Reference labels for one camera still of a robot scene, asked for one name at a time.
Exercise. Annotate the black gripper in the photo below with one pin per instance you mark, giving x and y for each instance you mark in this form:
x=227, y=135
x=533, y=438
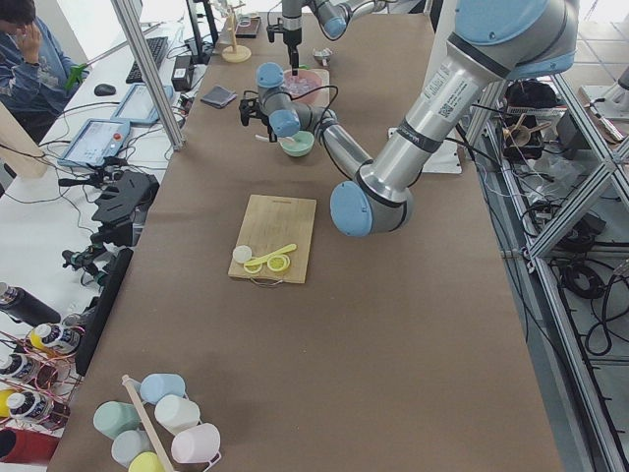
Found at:
x=269, y=125
x=293, y=37

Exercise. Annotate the white ceramic spoon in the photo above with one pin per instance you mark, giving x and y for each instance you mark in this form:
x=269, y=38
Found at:
x=277, y=140

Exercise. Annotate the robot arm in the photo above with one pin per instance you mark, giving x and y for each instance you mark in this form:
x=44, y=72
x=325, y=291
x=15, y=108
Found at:
x=332, y=18
x=490, y=41

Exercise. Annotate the mint green bowl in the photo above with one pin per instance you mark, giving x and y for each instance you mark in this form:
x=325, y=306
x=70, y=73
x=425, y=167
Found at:
x=298, y=145

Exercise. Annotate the metal ice scoop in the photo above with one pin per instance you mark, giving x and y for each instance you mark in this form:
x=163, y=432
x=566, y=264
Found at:
x=323, y=56

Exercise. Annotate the pink bowl with ice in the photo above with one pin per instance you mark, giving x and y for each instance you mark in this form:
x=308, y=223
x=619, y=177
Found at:
x=305, y=86

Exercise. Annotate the cream plastic tray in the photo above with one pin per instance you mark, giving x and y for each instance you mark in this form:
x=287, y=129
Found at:
x=322, y=95

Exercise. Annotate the wooden mug tree stand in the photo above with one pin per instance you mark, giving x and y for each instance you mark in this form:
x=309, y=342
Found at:
x=232, y=51

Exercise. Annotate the grey folded cloth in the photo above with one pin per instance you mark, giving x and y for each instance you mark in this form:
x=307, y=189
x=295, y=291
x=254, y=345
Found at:
x=218, y=97

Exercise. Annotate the wooden cutting board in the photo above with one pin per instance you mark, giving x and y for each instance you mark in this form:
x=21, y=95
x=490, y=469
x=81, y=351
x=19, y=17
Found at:
x=270, y=223

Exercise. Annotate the yellow plastic knife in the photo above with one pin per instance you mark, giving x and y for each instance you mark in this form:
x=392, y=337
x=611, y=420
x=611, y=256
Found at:
x=263, y=259

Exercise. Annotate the yellow lemon slice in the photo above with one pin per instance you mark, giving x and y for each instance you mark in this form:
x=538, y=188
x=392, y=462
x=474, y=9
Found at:
x=278, y=263
x=253, y=268

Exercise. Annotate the blue teach pendant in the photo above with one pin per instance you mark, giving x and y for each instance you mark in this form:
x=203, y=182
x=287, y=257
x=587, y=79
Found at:
x=97, y=140
x=136, y=107

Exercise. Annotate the black computer mouse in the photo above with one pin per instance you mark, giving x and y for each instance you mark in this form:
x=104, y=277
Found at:
x=104, y=90

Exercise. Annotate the person in blue jacket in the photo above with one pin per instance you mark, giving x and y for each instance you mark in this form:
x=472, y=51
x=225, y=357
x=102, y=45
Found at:
x=34, y=69

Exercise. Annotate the light blue cup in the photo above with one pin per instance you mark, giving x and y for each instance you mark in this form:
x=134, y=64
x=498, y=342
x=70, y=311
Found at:
x=155, y=386

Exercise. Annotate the white cup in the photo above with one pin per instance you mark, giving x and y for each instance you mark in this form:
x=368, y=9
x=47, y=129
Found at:
x=176, y=414

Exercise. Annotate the black water bottle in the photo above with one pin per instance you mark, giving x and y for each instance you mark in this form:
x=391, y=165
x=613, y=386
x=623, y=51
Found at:
x=23, y=307

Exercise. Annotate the pink cup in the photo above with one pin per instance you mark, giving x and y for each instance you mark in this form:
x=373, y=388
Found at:
x=198, y=444

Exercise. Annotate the mint green cup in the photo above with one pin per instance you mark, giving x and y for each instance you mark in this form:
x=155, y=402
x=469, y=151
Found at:
x=113, y=418

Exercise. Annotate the grey blue cup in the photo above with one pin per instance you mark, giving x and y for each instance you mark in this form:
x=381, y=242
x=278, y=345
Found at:
x=128, y=445

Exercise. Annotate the yellow cup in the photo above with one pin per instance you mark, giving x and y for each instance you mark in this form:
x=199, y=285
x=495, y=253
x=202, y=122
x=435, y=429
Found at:
x=147, y=461

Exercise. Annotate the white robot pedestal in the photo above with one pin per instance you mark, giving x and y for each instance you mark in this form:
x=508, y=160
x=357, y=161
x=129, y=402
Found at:
x=446, y=160

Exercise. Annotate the white wire cup rack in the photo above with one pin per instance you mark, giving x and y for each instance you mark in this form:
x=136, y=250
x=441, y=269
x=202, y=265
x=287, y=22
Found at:
x=159, y=437

